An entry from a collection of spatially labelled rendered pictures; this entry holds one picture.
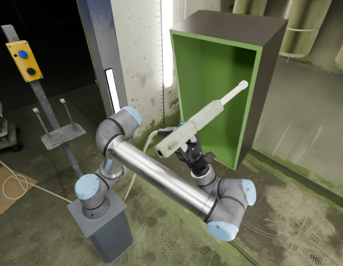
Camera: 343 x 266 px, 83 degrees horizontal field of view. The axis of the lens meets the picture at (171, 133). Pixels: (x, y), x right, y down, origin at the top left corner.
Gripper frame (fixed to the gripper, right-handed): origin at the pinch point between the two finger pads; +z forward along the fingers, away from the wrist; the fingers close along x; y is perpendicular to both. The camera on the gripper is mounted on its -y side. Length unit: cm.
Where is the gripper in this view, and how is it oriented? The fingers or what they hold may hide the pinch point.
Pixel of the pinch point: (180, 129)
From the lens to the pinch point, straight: 69.8
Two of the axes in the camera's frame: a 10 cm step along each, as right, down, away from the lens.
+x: 6.9, -6.0, 4.0
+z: -4.8, -8.0, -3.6
